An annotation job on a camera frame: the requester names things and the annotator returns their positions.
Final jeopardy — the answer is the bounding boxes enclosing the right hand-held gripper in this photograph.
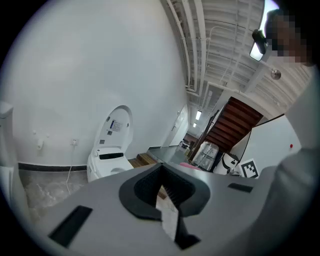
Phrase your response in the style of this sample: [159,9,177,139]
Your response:
[226,157,260,180]

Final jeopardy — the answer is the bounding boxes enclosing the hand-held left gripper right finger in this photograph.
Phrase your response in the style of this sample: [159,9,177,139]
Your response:
[162,162,266,256]

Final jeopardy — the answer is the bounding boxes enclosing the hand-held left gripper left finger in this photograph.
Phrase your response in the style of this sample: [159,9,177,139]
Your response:
[29,162,181,256]

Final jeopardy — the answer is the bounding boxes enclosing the red cloth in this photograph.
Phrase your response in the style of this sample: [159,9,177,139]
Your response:
[179,161,202,171]

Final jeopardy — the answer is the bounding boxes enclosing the white toilet lid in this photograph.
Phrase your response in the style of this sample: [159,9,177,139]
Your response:
[94,104,134,152]

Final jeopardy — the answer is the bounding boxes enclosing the white smart toilet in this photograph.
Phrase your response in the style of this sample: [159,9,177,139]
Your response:
[86,145,135,183]

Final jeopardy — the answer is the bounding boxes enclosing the white toilet with tank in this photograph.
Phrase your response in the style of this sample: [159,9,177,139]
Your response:
[0,100,30,218]

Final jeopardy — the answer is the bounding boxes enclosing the white box device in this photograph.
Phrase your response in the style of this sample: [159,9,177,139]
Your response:
[212,152,242,176]

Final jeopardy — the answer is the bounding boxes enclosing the red-brown staircase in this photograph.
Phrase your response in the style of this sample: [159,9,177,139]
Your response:
[199,96,265,155]

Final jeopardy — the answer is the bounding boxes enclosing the wooden steps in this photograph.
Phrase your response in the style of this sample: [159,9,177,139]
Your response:
[127,152,159,169]

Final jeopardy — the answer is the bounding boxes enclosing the white door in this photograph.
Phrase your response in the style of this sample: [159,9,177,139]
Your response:
[162,104,189,148]

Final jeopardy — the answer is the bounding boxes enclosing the bundle of white ceiling pipes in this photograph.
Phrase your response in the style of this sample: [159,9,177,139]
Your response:
[159,0,208,96]

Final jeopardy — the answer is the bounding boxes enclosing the person's head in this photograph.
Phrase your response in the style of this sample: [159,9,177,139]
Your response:
[263,8,316,67]

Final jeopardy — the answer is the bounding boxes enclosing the plastic-wrapped frame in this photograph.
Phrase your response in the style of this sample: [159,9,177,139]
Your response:
[192,141,220,172]

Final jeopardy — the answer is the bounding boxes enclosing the white power cable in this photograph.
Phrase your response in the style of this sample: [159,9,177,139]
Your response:
[65,144,76,196]

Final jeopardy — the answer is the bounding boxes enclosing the black head-worn camera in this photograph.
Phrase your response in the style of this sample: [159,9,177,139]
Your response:
[249,29,268,62]

